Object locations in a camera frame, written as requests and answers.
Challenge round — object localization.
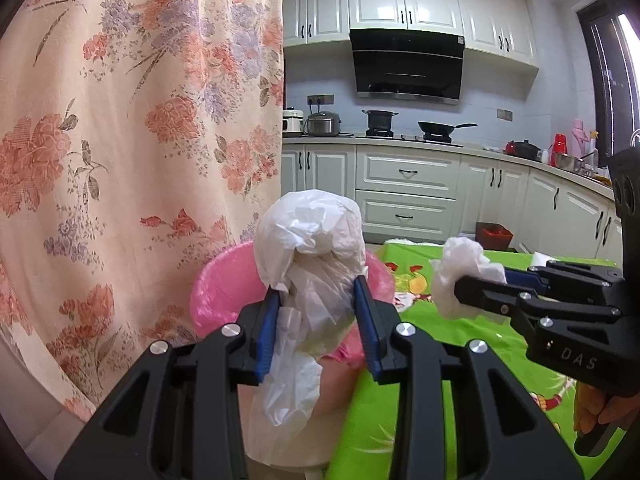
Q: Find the black gas stove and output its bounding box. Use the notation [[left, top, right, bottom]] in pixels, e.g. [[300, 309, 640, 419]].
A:
[[355, 129, 464, 144]]

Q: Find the brown bin with red liner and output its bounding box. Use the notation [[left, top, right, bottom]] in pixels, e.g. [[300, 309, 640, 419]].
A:
[[474, 222, 515, 252]]

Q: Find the black range hood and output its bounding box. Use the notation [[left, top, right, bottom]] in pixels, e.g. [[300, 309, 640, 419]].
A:
[[348, 28, 466, 106]]

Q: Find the white two-door wall cabinet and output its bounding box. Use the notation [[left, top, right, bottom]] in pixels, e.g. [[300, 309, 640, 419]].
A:
[[453, 0, 541, 69], [282, 0, 351, 49]]

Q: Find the steel bowl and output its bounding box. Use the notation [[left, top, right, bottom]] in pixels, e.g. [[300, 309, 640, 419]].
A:
[[553, 152, 586, 174]]

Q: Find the floral curtain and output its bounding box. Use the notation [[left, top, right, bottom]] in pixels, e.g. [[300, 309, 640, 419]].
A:
[[0, 0, 286, 424]]

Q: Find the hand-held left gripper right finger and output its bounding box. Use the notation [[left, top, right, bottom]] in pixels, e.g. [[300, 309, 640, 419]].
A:
[[353, 275, 586, 480]]

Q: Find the person's right hand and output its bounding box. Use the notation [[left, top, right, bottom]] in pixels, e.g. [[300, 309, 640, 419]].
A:
[[573, 384, 640, 434]]

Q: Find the white drawer base cabinet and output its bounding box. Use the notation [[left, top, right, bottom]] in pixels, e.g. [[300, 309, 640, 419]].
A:
[[354, 143, 461, 247]]

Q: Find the pink bin with pink liner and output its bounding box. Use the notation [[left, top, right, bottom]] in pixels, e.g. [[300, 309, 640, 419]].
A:
[[189, 239, 397, 466]]

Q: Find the dark window frame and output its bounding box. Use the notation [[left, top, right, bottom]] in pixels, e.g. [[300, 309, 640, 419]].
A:
[[577, 0, 640, 159]]

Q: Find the white rice cooker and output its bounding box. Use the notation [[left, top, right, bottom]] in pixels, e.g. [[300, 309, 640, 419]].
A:
[[282, 108, 305, 136]]

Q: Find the pink thermos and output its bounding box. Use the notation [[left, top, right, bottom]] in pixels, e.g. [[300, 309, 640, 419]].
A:
[[571, 118, 587, 159]]

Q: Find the white kitchen countertop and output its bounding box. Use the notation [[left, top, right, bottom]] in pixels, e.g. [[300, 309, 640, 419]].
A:
[[282, 134, 622, 197]]

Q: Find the red pot with black lid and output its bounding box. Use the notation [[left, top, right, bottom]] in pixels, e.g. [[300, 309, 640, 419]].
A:
[[503, 139, 542, 161]]

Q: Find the black wok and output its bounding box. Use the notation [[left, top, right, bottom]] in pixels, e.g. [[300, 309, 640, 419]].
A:
[[417, 120, 479, 137]]

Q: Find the green printed tablecloth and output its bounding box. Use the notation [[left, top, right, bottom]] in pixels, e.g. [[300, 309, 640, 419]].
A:
[[325, 241, 627, 480]]

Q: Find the white two-door base cabinet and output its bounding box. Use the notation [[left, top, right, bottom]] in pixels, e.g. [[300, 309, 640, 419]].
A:
[[281, 143, 357, 211], [520, 164, 627, 262], [457, 154, 531, 252]]

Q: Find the white tissue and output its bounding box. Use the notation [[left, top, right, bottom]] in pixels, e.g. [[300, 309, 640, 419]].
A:
[[429, 236, 509, 325]]

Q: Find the steel pressure cooker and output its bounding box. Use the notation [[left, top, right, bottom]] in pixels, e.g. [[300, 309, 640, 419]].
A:
[[305, 111, 344, 137]]

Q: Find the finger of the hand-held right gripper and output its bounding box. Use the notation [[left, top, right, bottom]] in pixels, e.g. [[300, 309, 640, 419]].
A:
[[454, 274, 624, 342], [503, 259, 627, 299]]

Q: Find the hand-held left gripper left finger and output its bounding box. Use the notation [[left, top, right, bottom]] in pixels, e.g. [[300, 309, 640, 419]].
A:
[[54, 285, 282, 480]]

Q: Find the black stock pot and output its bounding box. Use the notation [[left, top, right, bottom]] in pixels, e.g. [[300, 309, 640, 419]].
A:
[[362, 109, 400, 132]]

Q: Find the white plastic bag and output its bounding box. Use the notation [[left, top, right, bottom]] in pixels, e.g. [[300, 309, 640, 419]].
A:
[[252, 188, 371, 429]]

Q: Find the white wall cabinet over hood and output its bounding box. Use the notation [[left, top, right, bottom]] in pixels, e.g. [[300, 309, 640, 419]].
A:
[[346, 0, 464, 31]]

